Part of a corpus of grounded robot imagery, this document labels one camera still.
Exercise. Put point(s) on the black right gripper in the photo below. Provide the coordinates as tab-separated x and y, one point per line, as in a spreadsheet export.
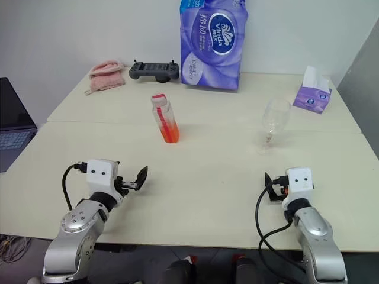
278	193

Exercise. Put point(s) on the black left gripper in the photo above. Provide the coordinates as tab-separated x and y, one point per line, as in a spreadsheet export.
122	186

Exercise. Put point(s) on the bottle with orange liquid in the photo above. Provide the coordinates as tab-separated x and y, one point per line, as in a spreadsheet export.
170	133

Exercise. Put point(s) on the clear wine glass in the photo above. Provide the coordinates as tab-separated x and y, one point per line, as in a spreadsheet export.
276	118

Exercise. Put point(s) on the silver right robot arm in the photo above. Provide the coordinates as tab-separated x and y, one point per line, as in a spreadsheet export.
316	236

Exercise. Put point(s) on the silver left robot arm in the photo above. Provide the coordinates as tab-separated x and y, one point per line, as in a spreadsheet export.
74	225

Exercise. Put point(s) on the small purple tissue box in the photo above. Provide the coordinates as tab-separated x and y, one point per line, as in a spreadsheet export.
311	99

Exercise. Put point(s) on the pink folded towel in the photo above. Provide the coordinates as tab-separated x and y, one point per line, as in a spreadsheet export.
106	78

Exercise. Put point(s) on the grey handheld game controller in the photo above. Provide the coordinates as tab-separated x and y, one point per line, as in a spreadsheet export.
154	71

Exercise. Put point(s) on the dark rounded shape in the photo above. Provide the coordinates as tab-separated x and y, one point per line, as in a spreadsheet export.
180	272

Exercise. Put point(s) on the dark laptop computer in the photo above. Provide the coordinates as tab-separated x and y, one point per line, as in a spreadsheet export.
14	118

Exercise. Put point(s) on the grey partition panel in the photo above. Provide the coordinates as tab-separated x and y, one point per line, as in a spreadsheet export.
364	88

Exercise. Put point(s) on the large purple Vinda tissue pack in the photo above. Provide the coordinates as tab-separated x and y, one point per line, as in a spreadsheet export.
213	59

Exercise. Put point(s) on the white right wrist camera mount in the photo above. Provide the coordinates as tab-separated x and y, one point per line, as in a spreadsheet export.
299	183

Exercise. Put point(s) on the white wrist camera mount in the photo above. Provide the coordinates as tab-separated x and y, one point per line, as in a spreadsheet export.
299	183
99	177

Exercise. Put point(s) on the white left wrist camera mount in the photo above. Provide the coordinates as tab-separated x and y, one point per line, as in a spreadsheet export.
99	177

